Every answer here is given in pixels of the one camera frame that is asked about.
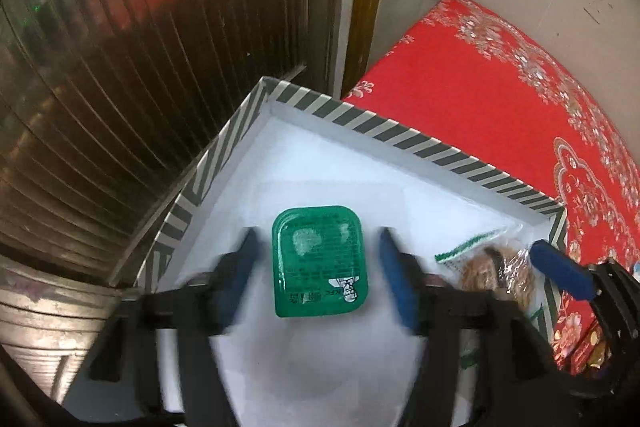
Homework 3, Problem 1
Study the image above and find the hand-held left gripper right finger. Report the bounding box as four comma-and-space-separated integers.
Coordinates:
377, 227, 573, 427

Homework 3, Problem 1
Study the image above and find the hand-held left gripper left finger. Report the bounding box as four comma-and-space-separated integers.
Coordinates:
62, 227, 263, 427

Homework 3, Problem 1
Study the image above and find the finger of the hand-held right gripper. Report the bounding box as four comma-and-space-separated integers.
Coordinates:
529, 239, 640, 358

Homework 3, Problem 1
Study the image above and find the clear cookie packet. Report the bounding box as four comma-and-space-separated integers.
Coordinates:
434, 229, 548, 370

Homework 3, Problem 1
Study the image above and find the green sauce cup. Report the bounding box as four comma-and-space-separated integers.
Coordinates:
271, 205, 369, 319

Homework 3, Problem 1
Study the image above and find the striped cardboard box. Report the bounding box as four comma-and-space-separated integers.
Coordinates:
135, 76, 568, 427

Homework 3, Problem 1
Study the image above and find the red floral tablecloth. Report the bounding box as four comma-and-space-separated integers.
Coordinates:
342, 0, 640, 375

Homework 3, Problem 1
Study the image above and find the metal roller shutter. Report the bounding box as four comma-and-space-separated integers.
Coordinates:
0, 0, 351, 408

